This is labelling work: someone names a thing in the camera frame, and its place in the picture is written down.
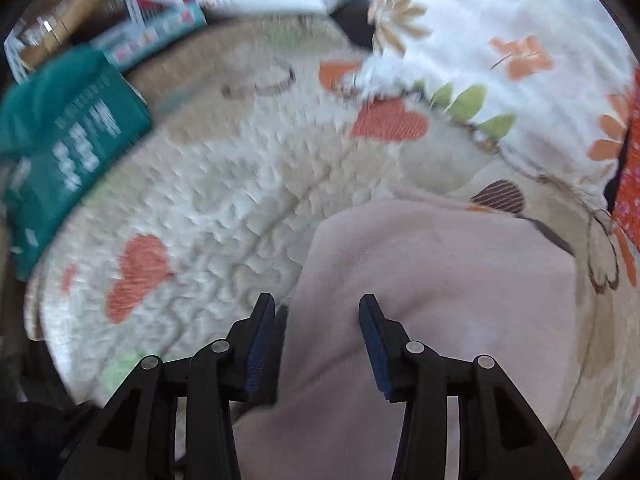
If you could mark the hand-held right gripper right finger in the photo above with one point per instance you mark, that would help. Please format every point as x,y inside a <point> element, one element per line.
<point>374,355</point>

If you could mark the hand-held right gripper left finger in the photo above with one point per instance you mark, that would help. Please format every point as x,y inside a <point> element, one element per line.
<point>260,355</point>

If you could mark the pale pink printed garment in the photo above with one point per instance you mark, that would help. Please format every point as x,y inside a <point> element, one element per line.
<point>450,280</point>

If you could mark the cream quilted heart blanket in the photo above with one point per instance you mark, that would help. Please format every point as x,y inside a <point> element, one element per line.
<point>225,185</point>

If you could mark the teal plastic package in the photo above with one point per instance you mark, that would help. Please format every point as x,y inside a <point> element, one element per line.
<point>65,130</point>

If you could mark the orange floral bedsheet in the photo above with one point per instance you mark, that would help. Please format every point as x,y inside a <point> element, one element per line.
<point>629,200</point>

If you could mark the dark cloth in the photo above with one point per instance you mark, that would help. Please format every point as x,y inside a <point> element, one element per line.
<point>359,27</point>

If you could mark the teal flat box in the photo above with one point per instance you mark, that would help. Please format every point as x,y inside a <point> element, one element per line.
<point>150,35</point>

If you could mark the white floral pillow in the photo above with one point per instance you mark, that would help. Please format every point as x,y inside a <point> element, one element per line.
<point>500,20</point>

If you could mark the brown cardboard box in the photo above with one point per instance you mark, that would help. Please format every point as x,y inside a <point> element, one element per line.
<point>70,10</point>

